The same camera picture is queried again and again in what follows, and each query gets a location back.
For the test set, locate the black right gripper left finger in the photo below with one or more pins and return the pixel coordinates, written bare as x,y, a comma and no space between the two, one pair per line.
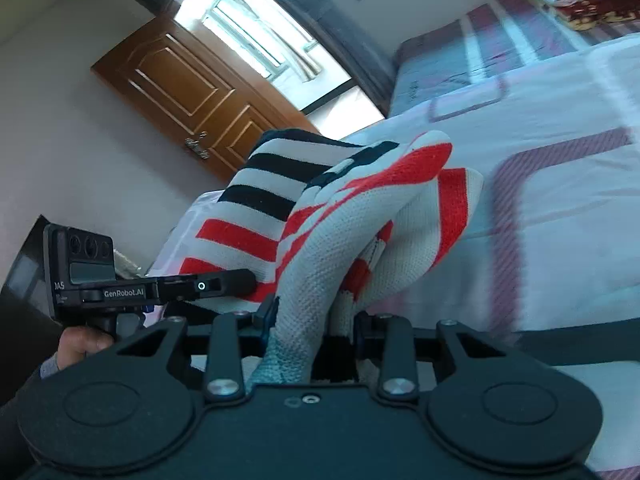
263,321

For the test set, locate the grey curtain by doorway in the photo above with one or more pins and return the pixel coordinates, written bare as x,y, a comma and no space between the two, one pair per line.
371,69

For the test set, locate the white pink patterned bed quilt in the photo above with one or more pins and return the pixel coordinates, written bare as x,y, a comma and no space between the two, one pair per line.
555,220

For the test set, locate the metal door handle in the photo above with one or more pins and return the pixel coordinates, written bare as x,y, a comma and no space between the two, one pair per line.
193,144

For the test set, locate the brown wooden door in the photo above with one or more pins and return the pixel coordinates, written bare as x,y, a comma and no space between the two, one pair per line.
187,80

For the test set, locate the striped mattress sheet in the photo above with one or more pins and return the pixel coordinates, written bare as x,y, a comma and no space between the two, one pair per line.
496,37

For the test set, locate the red black striped white sweater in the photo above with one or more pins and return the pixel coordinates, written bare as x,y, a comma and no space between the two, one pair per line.
329,228

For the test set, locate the person's left hand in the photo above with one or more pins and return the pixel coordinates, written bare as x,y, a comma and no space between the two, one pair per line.
78,342

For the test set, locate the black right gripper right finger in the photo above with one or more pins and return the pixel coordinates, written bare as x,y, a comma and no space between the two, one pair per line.
368,337

